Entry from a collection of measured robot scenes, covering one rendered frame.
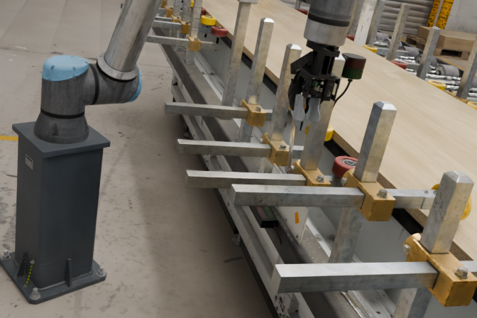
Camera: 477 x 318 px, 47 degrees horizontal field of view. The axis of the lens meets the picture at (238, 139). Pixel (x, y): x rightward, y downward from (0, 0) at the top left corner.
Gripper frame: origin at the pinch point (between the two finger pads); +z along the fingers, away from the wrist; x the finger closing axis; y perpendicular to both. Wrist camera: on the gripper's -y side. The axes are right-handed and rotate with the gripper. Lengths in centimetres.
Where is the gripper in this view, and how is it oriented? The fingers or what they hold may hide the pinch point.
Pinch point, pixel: (299, 124)
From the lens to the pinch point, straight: 128.4
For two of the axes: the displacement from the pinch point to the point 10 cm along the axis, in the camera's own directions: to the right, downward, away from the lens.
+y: 2.7, 4.1, -8.7
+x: 9.5, 0.6, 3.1
